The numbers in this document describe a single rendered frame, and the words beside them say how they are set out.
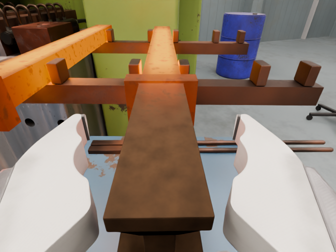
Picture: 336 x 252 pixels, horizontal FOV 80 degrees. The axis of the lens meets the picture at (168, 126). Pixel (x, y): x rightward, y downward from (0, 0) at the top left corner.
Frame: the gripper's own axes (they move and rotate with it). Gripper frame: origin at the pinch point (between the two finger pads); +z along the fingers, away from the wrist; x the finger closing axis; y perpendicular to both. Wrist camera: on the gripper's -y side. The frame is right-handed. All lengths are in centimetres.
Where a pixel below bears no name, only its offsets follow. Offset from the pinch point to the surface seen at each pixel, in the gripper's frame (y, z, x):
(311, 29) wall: 73, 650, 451
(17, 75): -0.6, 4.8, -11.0
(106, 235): 26.3, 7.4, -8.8
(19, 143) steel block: 29, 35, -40
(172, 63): -0.9, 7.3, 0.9
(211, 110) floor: 98, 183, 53
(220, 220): 26.2, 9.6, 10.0
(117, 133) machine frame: 38, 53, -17
